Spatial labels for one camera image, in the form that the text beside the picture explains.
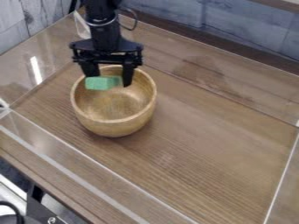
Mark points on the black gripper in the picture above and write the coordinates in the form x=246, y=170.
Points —
x=106, y=47

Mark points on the clear acrylic tray wall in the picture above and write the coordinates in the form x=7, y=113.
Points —
x=75, y=179

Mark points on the black table clamp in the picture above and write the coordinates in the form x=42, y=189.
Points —
x=36, y=211

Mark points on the green rectangular block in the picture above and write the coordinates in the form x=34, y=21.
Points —
x=102, y=82

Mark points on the wooden bowl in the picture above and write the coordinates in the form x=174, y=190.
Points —
x=115, y=112

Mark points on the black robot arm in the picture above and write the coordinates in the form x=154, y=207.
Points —
x=103, y=10

